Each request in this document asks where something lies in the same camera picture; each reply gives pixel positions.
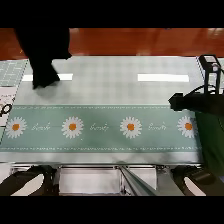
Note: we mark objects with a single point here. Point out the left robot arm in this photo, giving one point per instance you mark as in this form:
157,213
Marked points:
20,181

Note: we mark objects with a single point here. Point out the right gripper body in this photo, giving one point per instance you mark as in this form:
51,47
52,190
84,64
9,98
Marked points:
181,102

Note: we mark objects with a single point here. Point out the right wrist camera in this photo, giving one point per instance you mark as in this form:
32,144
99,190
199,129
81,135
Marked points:
209,65

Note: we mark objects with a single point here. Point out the black garment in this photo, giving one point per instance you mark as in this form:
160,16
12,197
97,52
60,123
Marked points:
43,56

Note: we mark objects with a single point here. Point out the silver frame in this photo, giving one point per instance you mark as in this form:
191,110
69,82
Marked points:
100,180

